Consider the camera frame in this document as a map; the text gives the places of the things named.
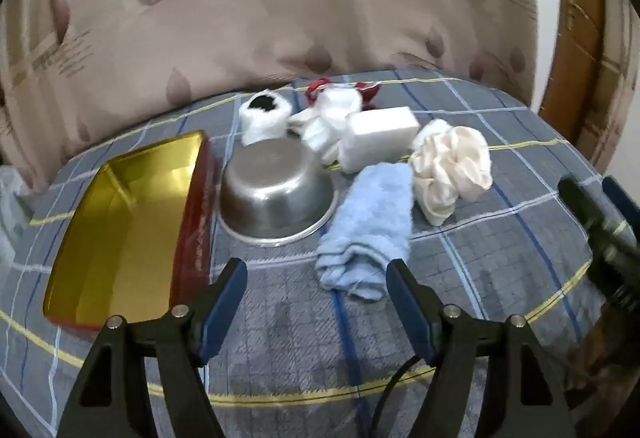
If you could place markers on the white sock with black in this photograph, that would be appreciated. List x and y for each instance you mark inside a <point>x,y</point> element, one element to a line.
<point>260,125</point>

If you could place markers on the grey plaid tablecloth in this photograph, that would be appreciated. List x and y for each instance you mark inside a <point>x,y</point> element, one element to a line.
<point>300,343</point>

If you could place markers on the white cloth block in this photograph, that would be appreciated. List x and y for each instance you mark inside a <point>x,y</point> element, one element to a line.
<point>380,133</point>

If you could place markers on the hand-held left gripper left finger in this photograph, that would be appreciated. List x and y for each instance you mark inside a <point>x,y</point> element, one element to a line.
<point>225,303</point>

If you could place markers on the light blue towel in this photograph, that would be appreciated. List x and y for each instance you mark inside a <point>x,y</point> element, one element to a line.
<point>370,218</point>

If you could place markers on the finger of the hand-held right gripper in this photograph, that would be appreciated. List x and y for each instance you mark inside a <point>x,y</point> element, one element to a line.
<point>580,203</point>
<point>617,203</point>

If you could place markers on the cream ruffled cloth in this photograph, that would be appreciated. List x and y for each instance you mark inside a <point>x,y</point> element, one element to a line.
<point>320,133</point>

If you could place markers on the beige leaf-print curtain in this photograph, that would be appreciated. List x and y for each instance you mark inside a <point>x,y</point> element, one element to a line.
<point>250,18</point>

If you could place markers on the steel bowl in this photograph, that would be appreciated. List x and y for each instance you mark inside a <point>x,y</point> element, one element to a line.
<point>270,198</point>

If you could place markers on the translucent plastic cover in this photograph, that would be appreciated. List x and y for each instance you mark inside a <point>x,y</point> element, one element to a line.
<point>10,208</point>

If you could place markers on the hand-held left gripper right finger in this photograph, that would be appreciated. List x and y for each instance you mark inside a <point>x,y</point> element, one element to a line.
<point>405,303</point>

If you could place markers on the red tin box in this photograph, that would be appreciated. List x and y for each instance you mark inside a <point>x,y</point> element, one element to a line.
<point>125,218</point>

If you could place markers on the cream gathered cloth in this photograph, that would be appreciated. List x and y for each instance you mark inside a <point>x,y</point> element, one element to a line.
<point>450,173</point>

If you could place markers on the wooden door frame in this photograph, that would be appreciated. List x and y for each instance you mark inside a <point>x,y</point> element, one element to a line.
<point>575,43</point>

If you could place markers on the plain white sock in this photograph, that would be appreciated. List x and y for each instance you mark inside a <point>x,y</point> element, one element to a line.
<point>430,130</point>

